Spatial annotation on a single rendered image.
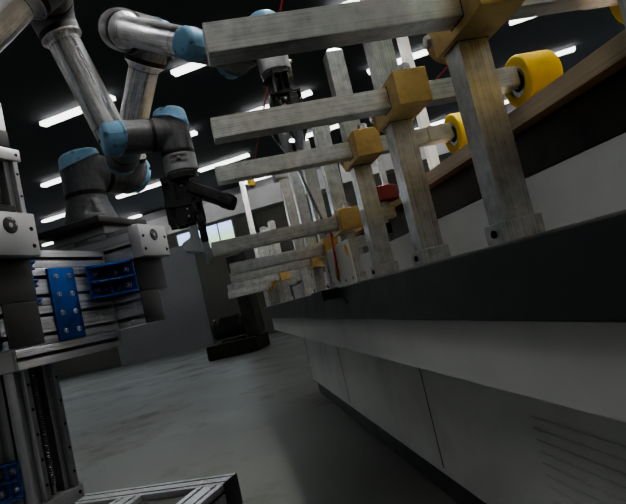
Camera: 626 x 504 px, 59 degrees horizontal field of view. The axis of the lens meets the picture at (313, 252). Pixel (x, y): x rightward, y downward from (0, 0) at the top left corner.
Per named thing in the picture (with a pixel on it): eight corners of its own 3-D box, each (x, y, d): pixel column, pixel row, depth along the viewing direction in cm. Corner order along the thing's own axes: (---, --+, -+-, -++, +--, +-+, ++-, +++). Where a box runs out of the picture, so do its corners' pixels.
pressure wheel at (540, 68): (511, 44, 85) (496, 88, 91) (537, 74, 80) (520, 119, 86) (545, 38, 86) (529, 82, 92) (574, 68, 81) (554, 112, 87)
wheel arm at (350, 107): (214, 138, 76) (209, 113, 76) (215, 146, 79) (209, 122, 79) (542, 80, 84) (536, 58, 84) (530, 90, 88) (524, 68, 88)
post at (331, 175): (354, 296, 131) (308, 102, 135) (351, 296, 135) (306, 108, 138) (368, 293, 132) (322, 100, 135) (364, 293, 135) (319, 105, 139)
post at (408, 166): (434, 300, 82) (358, -6, 86) (426, 300, 85) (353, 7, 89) (456, 294, 82) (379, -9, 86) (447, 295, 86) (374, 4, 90)
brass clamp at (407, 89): (396, 105, 77) (387, 71, 77) (371, 136, 90) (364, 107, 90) (437, 98, 78) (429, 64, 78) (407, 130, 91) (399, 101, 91)
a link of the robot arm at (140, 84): (87, 185, 175) (118, 4, 157) (128, 185, 187) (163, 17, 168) (107, 200, 169) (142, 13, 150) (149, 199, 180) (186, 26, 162)
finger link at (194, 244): (187, 269, 124) (178, 229, 124) (214, 263, 125) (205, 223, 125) (186, 268, 121) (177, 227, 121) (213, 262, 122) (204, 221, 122)
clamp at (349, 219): (342, 230, 125) (337, 209, 125) (331, 239, 138) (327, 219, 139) (366, 225, 126) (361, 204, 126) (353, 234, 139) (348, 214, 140)
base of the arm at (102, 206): (52, 232, 159) (46, 198, 159) (89, 234, 173) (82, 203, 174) (95, 218, 154) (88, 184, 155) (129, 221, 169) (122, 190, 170)
